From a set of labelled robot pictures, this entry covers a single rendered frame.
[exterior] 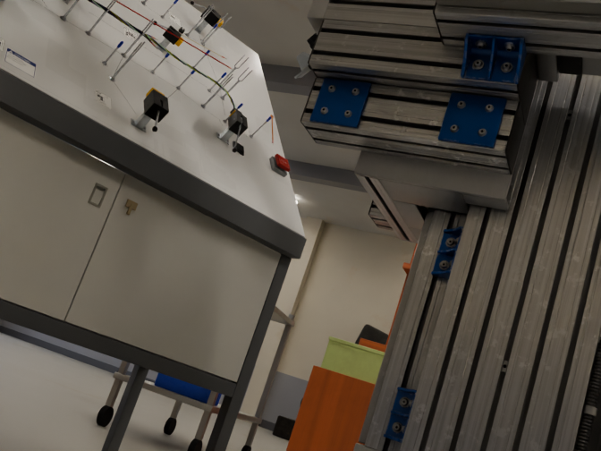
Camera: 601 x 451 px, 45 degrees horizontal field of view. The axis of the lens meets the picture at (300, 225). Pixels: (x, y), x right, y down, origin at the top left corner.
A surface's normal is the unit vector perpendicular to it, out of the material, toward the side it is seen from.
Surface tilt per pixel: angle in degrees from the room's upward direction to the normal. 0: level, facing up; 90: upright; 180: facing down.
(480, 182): 90
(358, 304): 90
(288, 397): 90
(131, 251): 90
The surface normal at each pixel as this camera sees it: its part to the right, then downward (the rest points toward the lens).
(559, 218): -0.35, -0.35
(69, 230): 0.64, 0.02
